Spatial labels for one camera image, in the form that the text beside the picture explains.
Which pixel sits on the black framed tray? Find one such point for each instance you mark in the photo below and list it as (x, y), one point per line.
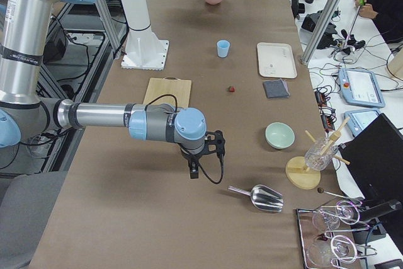
(334, 237)

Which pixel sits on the teach pendant tablet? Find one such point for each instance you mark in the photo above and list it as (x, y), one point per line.
(360, 119)
(360, 87)

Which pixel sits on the bamboo cutting board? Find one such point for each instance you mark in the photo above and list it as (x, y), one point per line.
(180, 88)

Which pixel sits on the steel ice scoop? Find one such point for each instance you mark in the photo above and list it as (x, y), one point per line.
(263, 198)

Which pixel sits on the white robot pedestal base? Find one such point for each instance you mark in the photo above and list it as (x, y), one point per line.
(143, 49)

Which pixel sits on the light blue plastic cup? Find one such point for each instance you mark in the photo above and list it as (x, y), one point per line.
(223, 47)

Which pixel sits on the aluminium frame post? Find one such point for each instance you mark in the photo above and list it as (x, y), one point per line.
(319, 30)

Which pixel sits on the red strawberry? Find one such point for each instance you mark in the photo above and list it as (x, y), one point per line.
(231, 89)

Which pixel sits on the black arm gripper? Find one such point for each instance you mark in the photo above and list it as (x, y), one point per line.
(190, 157)

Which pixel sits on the wooden cup stand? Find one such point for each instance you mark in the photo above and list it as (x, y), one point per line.
(300, 174)

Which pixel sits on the mint green bowl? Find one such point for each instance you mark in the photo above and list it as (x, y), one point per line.
(279, 135)

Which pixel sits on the crystal glass on stand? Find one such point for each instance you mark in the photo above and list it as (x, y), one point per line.
(318, 160)

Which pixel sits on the cream rabbit tray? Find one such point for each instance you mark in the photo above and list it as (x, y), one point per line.
(276, 60)

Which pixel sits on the grey folded cloth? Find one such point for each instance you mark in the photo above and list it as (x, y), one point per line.
(276, 89)

